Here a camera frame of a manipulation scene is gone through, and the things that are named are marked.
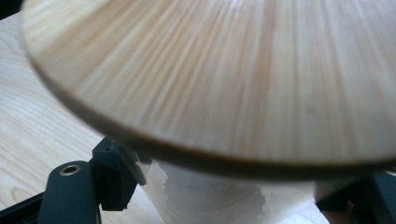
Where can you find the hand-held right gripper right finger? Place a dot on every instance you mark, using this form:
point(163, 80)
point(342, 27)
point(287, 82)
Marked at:
point(381, 196)

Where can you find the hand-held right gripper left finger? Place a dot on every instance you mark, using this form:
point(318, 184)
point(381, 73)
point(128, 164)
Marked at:
point(113, 177)

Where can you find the short jar with wooden lid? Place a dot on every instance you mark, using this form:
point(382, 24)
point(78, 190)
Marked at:
point(218, 77)

